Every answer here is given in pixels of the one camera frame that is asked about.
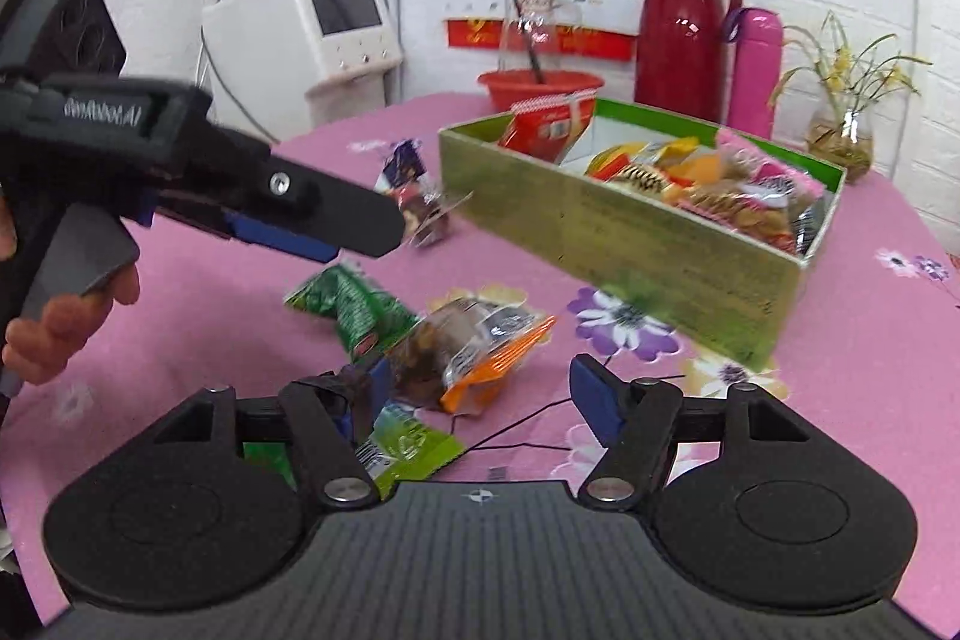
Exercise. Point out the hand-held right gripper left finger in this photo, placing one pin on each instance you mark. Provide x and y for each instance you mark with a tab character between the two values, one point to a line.
379	385

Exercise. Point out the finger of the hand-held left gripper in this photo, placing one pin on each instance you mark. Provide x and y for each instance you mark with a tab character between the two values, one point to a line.
337	212
285	242

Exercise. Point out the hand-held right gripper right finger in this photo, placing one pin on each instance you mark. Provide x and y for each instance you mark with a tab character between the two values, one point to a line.
596	396

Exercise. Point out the light green snack packet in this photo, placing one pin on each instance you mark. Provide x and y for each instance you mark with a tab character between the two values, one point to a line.
412	449

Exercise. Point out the dark blue snack packet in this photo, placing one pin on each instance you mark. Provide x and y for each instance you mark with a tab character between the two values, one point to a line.
405	164

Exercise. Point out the dark green snack packet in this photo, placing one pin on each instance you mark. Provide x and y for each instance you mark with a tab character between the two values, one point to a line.
352	302

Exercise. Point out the clear brown snack packet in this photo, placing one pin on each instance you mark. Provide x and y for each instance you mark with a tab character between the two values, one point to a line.
427	212

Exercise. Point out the orange-edged clear snack packet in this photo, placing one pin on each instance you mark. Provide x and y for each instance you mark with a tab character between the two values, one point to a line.
465	340

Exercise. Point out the green cardboard box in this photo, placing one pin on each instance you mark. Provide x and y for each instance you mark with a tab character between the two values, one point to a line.
637	250

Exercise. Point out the pile of assorted snack packets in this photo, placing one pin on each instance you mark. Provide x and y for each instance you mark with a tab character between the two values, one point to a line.
720	197

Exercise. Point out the person's left hand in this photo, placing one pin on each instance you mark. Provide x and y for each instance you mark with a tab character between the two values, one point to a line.
45	340

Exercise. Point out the bright green snack packet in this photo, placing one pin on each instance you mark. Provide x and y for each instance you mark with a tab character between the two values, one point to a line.
266	460

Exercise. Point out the white machine with screen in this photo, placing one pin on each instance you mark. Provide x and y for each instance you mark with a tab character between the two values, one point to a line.
255	55

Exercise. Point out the red plastic basin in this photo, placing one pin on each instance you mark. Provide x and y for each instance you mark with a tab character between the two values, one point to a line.
502	93

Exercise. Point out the dark stick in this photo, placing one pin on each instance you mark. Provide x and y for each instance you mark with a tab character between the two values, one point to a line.
526	33

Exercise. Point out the clear glass bottle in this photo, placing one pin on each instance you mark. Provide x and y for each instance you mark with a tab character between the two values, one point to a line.
553	29

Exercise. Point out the glass vase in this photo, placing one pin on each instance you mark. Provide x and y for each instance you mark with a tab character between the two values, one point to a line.
840	149

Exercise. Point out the pink bottle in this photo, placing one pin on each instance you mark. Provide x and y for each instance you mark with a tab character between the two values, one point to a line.
754	78

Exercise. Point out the red thermos jug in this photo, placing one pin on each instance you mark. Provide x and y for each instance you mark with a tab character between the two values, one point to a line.
679	48

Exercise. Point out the yellow-flowered plant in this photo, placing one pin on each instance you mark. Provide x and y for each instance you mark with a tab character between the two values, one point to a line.
844	63

